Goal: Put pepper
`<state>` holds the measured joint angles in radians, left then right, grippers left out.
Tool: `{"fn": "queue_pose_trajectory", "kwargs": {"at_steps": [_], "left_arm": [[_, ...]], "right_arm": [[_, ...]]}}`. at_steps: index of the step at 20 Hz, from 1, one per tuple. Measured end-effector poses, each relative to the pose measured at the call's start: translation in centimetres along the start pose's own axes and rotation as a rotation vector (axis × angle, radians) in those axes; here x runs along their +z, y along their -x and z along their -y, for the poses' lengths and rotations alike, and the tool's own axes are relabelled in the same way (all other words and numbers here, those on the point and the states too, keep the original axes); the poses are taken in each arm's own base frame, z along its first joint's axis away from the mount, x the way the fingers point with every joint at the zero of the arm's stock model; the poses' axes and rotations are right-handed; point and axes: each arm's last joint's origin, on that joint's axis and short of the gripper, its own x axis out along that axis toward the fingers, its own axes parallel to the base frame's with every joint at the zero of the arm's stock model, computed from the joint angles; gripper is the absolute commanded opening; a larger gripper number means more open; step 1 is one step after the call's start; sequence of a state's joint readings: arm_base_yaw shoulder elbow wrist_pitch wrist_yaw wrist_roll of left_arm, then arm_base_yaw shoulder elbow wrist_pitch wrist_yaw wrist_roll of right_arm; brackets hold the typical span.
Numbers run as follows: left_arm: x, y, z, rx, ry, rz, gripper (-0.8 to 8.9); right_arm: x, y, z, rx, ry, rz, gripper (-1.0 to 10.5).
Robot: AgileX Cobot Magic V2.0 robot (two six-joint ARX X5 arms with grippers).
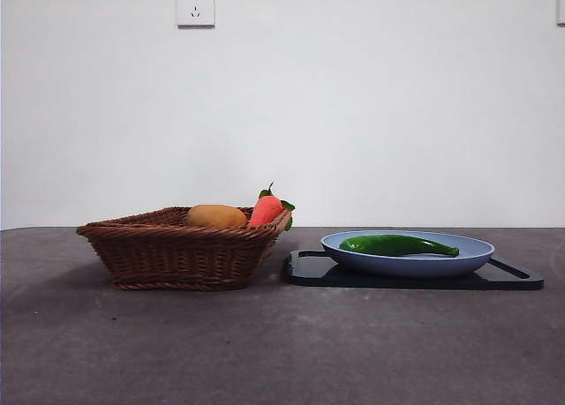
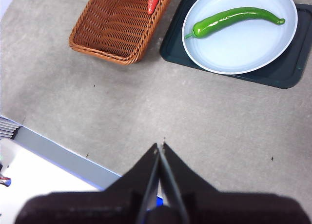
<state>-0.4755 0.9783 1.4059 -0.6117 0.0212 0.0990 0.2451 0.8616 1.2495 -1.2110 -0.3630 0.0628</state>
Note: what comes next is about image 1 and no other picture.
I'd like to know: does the long green pepper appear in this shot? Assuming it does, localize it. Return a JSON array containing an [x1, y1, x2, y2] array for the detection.
[[338, 234, 461, 259]]

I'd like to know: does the orange carrot with green leaves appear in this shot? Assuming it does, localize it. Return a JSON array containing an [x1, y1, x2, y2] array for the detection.
[[246, 182, 296, 233]]

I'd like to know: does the yellow-brown potato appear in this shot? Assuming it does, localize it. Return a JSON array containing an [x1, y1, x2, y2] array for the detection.
[[185, 204, 248, 229]]

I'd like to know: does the black cutting board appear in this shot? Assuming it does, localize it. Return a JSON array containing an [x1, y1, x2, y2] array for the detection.
[[282, 248, 546, 291]]

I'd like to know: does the brown woven wicker basket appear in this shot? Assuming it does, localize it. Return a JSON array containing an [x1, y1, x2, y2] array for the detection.
[[75, 206, 293, 292]]

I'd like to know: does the pale blue plate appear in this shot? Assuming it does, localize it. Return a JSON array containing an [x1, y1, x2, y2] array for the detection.
[[320, 230, 496, 279]]

